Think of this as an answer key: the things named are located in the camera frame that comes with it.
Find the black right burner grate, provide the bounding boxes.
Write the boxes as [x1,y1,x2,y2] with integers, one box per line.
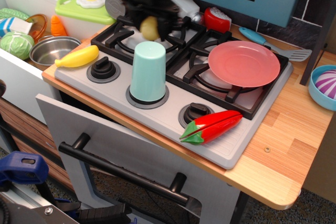
[166,29,292,120]

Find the blue clamp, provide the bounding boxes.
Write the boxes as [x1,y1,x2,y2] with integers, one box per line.
[1,151,49,187]

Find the black left stove knob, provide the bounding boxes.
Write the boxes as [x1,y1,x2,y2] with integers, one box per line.
[87,56,121,84]

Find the toy soup can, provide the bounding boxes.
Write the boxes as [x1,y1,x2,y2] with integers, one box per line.
[105,0,126,19]

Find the grey oven door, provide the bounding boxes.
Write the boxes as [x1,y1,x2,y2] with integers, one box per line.
[36,94,241,223]

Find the purple toy onion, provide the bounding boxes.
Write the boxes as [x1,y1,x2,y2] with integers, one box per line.
[315,69,335,100]

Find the red toy cheese wedge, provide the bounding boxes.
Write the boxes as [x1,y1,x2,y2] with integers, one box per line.
[204,7,232,33]

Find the red toy chili pepper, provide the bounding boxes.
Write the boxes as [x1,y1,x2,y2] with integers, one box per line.
[180,110,243,145]

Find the blue handled grey spatula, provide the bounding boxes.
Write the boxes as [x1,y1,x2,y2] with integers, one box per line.
[238,27,312,62]

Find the pink plastic plate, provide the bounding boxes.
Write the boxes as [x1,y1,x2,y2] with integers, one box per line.
[208,41,280,88]

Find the toy milk carton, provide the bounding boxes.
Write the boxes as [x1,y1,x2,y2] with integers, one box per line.
[0,17,33,38]

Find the small steel pot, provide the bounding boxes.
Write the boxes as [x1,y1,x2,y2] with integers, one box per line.
[29,36,81,70]

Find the black oven door handle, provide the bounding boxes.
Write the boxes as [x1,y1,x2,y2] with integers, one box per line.
[58,133,190,207]

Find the black stove knob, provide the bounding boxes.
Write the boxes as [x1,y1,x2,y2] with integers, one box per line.
[87,56,121,84]
[178,103,214,128]

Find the toy fried egg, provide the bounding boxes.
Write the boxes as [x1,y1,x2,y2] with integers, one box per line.
[76,0,106,9]

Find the orange toy carrot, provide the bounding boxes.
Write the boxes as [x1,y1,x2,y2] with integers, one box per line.
[50,15,67,36]

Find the orange transparent bowl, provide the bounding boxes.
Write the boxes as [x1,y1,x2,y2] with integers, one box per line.
[26,14,47,43]

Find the black right stove knob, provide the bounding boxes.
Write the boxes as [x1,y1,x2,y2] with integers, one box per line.
[178,103,214,128]

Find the black left burner grate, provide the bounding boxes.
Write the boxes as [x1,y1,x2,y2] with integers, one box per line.
[91,16,206,67]

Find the yellow toy banana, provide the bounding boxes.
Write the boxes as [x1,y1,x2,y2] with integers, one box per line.
[55,45,99,68]

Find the white toy bottle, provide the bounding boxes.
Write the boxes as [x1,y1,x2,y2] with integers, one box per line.
[171,0,204,25]

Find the grey toy stove top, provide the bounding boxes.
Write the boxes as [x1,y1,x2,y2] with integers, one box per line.
[55,51,270,169]

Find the blue plastic bowl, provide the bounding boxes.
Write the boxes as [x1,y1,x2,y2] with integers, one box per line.
[308,65,335,111]

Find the green toy cabbage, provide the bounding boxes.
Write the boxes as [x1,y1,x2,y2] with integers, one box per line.
[1,31,35,60]

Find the black burner grate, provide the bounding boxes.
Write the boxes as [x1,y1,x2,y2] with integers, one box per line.
[166,29,292,120]
[91,16,206,67]

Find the mint green plastic cup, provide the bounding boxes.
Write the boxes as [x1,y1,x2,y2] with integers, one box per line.
[130,41,166,104]

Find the yellow toy potato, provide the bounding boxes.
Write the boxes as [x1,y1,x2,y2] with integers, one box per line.
[140,16,160,41]

